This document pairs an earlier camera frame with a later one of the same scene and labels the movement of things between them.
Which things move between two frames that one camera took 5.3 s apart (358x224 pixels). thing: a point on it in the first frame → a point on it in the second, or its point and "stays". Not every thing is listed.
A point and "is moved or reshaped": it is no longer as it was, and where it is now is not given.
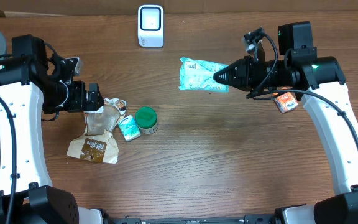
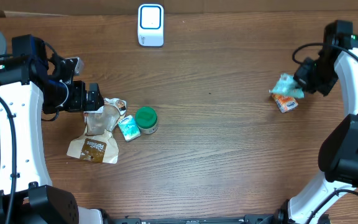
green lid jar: x=147 y=119 stays
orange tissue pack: x=286 y=102 stays
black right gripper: x=245 y=73 → x=301 y=77
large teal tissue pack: x=198 y=75 is moved or reshaped
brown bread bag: x=98 y=144 stays
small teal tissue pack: x=129 y=127 stays
